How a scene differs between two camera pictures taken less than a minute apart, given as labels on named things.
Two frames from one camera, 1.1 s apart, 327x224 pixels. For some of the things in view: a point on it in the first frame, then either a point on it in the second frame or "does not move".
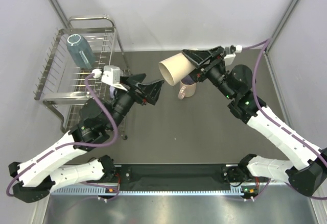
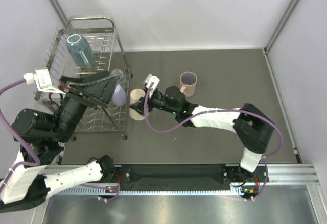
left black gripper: x=149 y=92 -> x=100 y=87
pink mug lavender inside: x=188 y=87 does not move
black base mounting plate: x=177 y=177 does not move
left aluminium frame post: x=53 y=2 does not move
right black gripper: x=199 y=58 -> x=140 y=107
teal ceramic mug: x=82 y=50 does not move
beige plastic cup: x=176 y=69 -> x=135 y=95
